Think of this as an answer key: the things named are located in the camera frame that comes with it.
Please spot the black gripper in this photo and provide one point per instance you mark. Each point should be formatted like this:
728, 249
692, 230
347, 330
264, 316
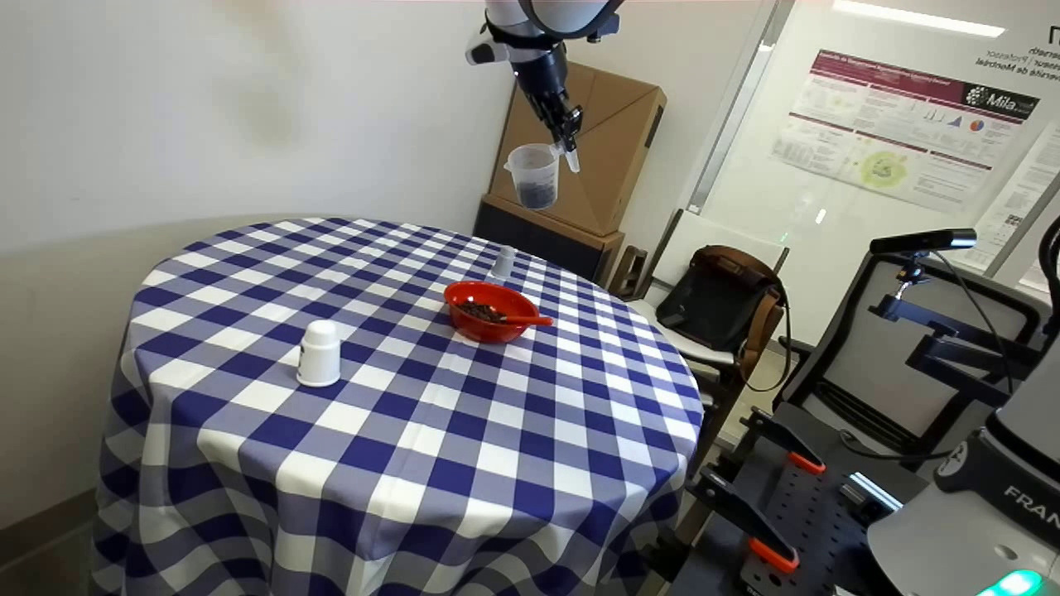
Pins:
543, 77

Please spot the clear plastic measuring jug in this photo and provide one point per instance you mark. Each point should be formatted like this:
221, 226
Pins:
536, 175

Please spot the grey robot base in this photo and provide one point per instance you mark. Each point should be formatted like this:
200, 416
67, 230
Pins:
982, 507

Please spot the red plastic bowl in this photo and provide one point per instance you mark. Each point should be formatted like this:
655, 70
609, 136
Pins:
469, 303

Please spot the large upright cardboard box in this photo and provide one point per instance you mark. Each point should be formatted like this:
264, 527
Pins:
614, 143

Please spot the black low cabinet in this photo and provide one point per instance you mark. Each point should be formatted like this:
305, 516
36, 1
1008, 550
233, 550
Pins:
551, 241

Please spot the red spoon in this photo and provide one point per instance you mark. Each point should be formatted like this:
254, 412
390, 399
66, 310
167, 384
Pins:
529, 323

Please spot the dark brown food pieces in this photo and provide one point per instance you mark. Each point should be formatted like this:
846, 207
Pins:
484, 316

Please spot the wooden chair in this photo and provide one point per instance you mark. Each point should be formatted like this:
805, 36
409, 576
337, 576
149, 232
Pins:
717, 368

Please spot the research poster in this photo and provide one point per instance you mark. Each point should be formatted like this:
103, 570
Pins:
907, 125

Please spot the blue white checkered tablecloth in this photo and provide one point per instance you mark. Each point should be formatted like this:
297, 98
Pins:
387, 441

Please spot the black clamp orange tip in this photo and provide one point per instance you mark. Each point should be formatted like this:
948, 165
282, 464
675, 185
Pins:
783, 441
751, 523

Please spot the black metal stand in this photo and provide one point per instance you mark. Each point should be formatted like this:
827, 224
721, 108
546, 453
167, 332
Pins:
940, 350

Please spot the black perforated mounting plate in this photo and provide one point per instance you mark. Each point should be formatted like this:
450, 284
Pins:
817, 516

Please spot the metal whiteboard frame strip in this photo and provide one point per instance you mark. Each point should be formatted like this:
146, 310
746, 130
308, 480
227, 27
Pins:
734, 110

